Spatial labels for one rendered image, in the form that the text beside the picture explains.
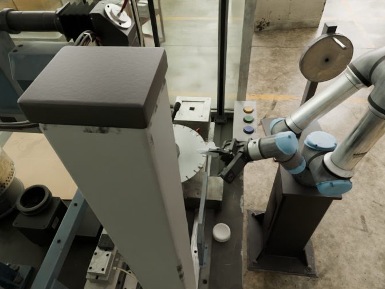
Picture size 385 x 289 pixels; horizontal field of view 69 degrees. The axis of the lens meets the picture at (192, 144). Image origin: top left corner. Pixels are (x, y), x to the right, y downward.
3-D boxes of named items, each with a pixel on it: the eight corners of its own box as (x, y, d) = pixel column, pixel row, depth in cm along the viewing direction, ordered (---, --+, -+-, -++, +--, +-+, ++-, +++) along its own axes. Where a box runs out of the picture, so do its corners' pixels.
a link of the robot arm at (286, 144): (300, 159, 90) (289, 145, 85) (268, 164, 97) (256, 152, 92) (300, 139, 94) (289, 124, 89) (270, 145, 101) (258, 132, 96)
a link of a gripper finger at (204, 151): (200, 142, 110) (223, 147, 108) (195, 153, 106) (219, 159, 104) (200, 136, 108) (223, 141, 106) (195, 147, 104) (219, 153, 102)
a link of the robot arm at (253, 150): (266, 163, 96) (255, 147, 92) (254, 166, 99) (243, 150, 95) (269, 147, 101) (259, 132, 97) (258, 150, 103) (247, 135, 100)
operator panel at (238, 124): (232, 121, 153) (234, 100, 142) (252, 122, 152) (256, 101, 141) (231, 161, 135) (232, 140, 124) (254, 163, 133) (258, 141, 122)
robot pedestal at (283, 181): (306, 215, 194) (344, 143, 139) (315, 275, 168) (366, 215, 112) (248, 210, 199) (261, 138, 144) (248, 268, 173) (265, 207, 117)
